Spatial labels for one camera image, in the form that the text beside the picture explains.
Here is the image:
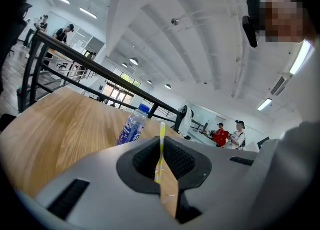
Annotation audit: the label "black metal railing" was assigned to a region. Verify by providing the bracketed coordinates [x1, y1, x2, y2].
[16, 30, 205, 133]

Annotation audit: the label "black head-worn camera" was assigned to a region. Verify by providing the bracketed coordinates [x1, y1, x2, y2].
[241, 15, 259, 48]

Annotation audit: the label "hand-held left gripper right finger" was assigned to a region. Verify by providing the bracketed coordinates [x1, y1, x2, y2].
[162, 136, 213, 225]

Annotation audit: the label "yellow white striped straw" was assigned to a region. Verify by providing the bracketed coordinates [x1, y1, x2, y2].
[153, 122, 167, 184]

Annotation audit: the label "white garment on railing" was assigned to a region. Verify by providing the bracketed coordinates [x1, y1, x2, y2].
[178, 104, 195, 138]

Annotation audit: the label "ceiling air conditioner vent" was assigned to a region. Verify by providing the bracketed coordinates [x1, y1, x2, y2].
[269, 75, 287, 96]

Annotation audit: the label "clear plastic bottle blue cap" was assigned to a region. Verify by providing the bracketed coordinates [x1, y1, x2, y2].
[115, 103, 151, 146]

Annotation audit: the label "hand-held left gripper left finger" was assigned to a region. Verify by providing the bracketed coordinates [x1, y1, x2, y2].
[116, 136, 161, 195]

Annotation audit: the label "black monitor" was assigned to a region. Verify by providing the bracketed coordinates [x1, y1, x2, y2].
[256, 136, 271, 150]

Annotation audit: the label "glass entrance doors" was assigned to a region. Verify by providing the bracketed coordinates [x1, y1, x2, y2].
[101, 81, 135, 105]

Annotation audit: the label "person's grey shirt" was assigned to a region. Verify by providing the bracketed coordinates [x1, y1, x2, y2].
[246, 36, 320, 227]

